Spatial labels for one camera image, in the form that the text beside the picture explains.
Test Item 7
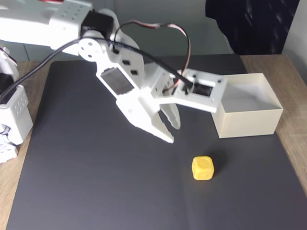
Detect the white open box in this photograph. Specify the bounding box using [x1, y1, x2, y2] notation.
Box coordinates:
[211, 73, 284, 139]

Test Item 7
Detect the yellow cube block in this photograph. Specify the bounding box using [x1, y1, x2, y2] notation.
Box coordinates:
[191, 156, 215, 181]

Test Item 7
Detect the dark hanging cloth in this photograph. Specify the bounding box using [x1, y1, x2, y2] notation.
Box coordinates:
[205, 0, 300, 55]

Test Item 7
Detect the white gripper camera mount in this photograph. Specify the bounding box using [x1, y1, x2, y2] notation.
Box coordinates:
[143, 62, 228, 114]

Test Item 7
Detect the red white black servo wire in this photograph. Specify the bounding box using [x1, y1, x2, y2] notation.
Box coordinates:
[114, 21, 192, 93]

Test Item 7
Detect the black table mat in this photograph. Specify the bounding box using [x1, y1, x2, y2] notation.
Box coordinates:
[6, 54, 307, 230]

